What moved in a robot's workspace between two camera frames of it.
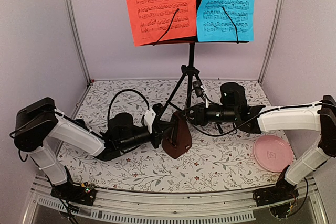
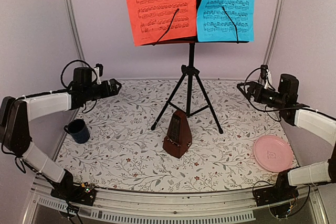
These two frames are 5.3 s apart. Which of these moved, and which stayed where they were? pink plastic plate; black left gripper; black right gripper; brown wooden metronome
Moved: black left gripper; black right gripper
Stayed: brown wooden metronome; pink plastic plate
